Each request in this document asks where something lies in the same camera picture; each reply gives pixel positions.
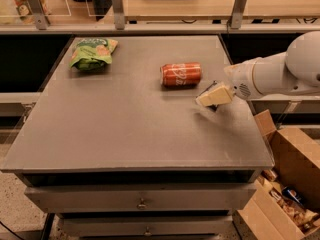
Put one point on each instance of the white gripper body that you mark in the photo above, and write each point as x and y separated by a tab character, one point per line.
241	80

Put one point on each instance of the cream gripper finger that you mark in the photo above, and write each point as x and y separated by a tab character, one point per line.
216	94

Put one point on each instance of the dark blue rxbar wrapper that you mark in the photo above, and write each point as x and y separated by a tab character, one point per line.
211	107

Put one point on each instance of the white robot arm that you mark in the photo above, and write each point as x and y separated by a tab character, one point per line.
295	72

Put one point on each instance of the red coke can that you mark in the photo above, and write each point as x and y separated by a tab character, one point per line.
181	74

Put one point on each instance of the blue pepsi can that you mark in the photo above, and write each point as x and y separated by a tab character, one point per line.
292	194

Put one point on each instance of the grey upper drawer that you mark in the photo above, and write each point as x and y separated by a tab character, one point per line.
141	197

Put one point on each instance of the grey drawer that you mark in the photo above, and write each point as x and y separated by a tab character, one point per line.
141	197
145	226

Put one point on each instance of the cardboard box of snacks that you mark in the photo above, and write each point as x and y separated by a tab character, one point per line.
270	215

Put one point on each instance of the grey lower drawer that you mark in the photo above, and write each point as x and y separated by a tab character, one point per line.
145	226

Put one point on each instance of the green chip bag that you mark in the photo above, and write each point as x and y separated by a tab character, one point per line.
92	53

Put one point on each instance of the orange snack package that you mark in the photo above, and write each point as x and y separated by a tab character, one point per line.
20	0

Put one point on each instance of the right metal bracket post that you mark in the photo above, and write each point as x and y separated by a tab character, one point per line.
237	14

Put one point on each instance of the metal bracket post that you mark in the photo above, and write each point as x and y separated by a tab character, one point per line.
237	14
38	13
119	17

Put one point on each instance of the middle metal bracket post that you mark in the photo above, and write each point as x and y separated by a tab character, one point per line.
119	17

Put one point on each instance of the left metal bracket post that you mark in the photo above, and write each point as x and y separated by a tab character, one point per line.
38	13

